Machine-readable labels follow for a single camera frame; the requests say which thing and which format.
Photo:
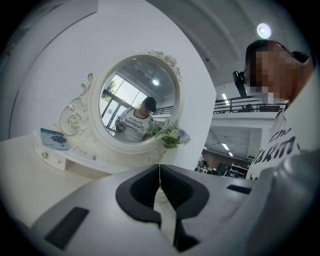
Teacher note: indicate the person's white printed shirt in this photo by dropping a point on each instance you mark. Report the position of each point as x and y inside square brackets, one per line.
[282, 145]

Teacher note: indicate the white paper label sheet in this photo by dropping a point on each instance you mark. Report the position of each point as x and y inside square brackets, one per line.
[87, 157]

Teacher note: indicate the round ceiling lamp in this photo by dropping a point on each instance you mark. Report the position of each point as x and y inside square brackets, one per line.
[263, 30]

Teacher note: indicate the person's head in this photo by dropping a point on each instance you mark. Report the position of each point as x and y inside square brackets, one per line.
[275, 72]

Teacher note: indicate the white ornate oval mirror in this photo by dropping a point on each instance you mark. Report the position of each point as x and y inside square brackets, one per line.
[140, 87]

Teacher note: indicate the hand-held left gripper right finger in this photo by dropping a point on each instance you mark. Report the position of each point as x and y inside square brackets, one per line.
[215, 200]

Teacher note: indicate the artificial flower bouquet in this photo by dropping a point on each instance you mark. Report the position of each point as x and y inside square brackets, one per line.
[175, 132]

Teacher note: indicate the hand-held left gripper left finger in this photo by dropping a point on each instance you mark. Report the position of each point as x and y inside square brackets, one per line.
[100, 200]

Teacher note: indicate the white textured vase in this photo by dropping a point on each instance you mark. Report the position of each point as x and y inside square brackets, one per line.
[168, 146]

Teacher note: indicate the blue printed booklet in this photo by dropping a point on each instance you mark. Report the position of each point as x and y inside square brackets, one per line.
[55, 138]

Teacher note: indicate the cream ornate dressing table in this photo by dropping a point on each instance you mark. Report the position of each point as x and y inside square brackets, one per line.
[37, 187]

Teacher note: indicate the white vanity drawer shelf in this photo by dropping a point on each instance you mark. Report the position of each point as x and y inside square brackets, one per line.
[50, 158]

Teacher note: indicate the black balcony railing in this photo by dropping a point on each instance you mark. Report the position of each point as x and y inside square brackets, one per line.
[250, 105]

